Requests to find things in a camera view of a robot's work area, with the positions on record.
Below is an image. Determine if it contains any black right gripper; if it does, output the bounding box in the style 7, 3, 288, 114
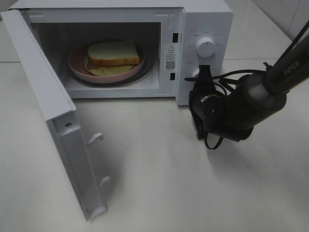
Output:
189, 65, 229, 140

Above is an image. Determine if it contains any white microwave knob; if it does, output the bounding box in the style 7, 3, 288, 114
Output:
192, 69, 199, 81
196, 35, 216, 58

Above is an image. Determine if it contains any toy sandwich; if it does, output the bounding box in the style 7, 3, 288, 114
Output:
84, 41, 140, 76

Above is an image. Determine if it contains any pink plate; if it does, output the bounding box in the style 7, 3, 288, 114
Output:
68, 44, 145, 85

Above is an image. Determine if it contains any white microwave door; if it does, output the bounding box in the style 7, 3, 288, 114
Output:
1, 10, 110, 220

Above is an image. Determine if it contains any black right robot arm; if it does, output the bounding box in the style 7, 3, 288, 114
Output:
185, 24, 309, 150

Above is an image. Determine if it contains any white warning label sticker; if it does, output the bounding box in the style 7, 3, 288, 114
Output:
164, 43, 179, 72

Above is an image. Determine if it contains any white microwave oven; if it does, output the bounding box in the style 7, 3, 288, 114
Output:
7, 0, 233, 105

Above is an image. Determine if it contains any glass microwave turntable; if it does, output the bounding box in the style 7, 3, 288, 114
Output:
73, 58, 153, 87

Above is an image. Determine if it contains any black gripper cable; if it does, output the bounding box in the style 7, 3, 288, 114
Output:
184, 16, 309, 150

